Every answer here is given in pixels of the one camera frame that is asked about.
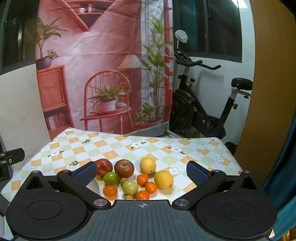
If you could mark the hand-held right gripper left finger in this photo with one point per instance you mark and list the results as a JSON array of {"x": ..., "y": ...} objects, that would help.
[{"x": 85, "y": 173}]

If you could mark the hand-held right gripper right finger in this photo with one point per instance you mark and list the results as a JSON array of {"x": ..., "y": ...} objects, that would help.
[{"x": 197, "y": 173}]

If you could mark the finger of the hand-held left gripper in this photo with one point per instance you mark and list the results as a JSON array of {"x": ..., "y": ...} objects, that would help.
[{"x": 12, "y": 155}]

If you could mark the beige round plate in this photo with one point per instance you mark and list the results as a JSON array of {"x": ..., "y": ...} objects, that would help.
[{"x": 93, "y": 186}]

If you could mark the bright red apple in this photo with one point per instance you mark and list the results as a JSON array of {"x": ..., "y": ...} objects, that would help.
[{"x": 105, "y": 166}]

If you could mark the small orange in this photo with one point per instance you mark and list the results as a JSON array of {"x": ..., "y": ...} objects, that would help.
[
  {"x": 142, "y": 179},
  {"x": 110, "y": 191},
  {"x": 142, "y": 195},
  {"x": 151, "y": 187}
]

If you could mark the dark red apple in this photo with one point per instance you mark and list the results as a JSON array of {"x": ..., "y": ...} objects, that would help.
[{"x": 124, "y": 169}]

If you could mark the yellow lemon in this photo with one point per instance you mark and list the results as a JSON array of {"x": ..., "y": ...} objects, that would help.
[
  {"x": 163, "y": 179},
  {"x": 148, "y": 165}
]

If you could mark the small tan round fruit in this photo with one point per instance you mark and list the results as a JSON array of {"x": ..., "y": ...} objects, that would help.
[
  {"x": 123, "y": 181},
  {"x": 128, "y": 197}
]

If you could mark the checkered floral tablecloth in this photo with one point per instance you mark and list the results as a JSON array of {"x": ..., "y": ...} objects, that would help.
[{"x": 138, "y": 150}]

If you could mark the black exercise bike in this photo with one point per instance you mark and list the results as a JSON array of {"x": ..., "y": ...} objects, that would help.
[{"x": 185, "y": 111}]

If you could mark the blue curtain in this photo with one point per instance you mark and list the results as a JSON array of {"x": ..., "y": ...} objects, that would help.
[{"x": 284, "y": 173}]

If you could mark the dark window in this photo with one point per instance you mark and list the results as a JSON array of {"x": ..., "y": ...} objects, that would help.
[
  {"x": 208, "y": 27},
  {"x": 16, "y": 34}
]

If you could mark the wooden door panel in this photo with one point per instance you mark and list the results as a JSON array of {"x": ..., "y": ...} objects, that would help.
[{"x": 266, "y": 69}]

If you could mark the printed pink backdrop cloth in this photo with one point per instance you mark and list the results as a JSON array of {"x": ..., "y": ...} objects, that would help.
[{"x": 104, "y": 46}]

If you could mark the white plastic bag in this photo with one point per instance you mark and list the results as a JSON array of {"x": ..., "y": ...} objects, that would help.
[{"x": 181, "y": 36}]

